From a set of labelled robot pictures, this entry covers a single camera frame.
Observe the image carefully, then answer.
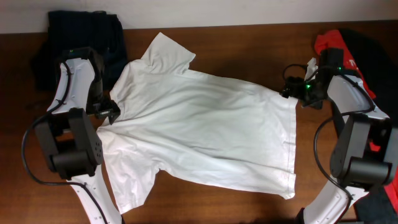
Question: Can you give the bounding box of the white t-shirt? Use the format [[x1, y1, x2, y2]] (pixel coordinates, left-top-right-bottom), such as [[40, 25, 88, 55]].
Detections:
[[97, 34, 297, 213]]

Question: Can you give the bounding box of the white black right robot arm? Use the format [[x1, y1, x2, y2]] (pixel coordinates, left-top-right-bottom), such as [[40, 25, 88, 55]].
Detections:
[[280, 48, 397, 224]]

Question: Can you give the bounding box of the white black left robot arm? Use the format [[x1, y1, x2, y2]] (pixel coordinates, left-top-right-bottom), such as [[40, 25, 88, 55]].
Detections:
[[31, 47, 124, 223]]

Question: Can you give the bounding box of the dark navy folded clothes pile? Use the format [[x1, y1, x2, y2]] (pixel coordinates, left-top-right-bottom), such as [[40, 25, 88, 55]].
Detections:
[[30, 11, 127, 91]]

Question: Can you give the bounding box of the black garment under red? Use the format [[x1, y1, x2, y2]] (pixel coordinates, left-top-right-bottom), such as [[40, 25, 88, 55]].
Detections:
[[339, 29, 397, 223]]

